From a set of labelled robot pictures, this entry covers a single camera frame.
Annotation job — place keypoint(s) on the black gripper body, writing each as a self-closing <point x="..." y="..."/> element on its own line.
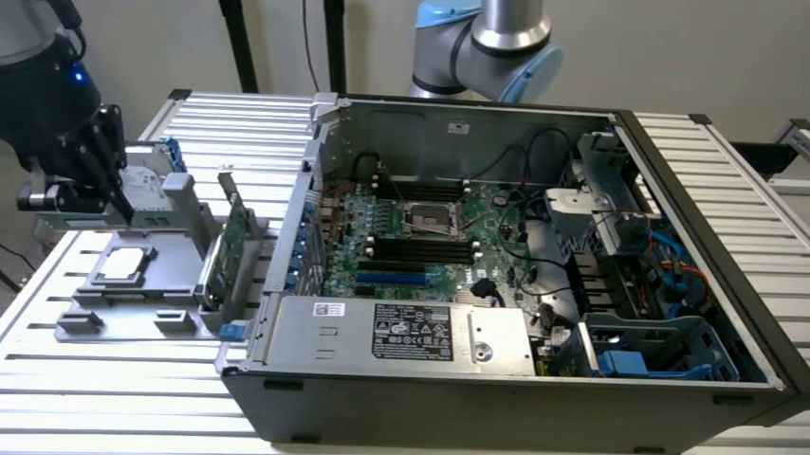
<point x="44" y="95"/>

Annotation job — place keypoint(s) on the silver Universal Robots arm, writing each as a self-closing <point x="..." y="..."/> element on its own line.
<point x="506" y="28"/>

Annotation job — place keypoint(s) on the green RAM stick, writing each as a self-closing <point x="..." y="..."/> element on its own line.
<point x="63" y="223"/>

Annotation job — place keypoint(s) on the black RAM slot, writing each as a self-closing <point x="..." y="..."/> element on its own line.
<point x="423" y="193"/>
<point x="423" y="187"/>
<point x="420" y="245"/>
<point x="420" y="258"/>
<point x="423" y="182"/>
<point x="420" y="239"/>
<point x="423" y="198"/>
<point x="420" y="251"/>

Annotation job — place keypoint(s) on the long blue expansion slot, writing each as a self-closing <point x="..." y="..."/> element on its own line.
<point x="391" y="278"/>

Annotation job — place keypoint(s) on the hard disk with blue caddy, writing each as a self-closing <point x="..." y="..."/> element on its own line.
<point x="148" y="185"/>

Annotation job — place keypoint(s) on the silver CPU chip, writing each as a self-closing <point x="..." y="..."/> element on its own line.
<point x="127" y="261"/>

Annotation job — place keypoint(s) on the grey parts rack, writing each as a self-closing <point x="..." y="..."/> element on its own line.
<point x="171" y="256"/>

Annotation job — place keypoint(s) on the black stand pole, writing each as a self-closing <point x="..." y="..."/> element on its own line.
<point x="336" y="47"/>
<point x="240" y="47"/>

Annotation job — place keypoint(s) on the green graphics card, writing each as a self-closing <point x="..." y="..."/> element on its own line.
<point x="231" y="246"/>

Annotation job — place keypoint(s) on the blue case latch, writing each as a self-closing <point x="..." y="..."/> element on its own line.
<point x="233" y="330"/>

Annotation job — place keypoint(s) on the CPU socket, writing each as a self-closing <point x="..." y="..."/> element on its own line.
<point x="432" y="218"/>

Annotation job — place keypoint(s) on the silver power supply unit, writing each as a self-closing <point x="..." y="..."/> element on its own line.
<point x="392" y="336"/>

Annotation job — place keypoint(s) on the green motherboard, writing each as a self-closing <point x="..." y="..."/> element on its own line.
<point x="487" y="246"/>

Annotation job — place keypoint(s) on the black open PC case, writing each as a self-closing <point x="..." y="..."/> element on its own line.
<point x="443" y="407"/>

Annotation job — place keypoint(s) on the metal disk bay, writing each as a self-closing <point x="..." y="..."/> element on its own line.
<point x="610" y="189"/>

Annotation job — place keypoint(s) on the blue plastic drive cage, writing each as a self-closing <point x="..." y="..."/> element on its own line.
<point x="664" y="346"/>

